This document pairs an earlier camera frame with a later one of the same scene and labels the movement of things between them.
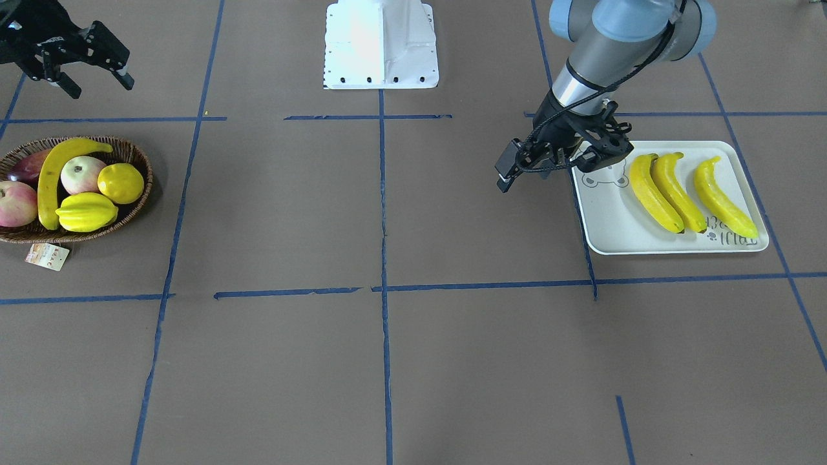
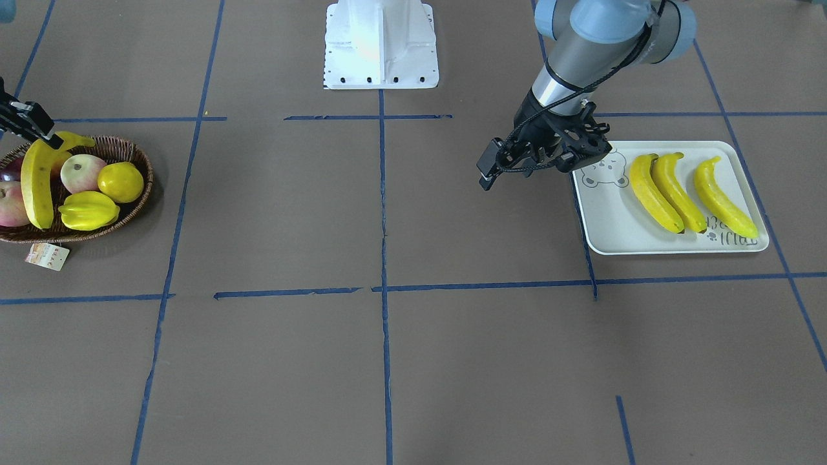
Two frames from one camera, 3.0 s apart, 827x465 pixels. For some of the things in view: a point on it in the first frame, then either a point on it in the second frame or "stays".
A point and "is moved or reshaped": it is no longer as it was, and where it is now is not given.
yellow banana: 663,166 stays
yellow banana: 721,205 stays
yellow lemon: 121,183 stays
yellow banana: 50,166 is moved or reshaped
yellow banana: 645,183 stays
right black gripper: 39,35 → 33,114
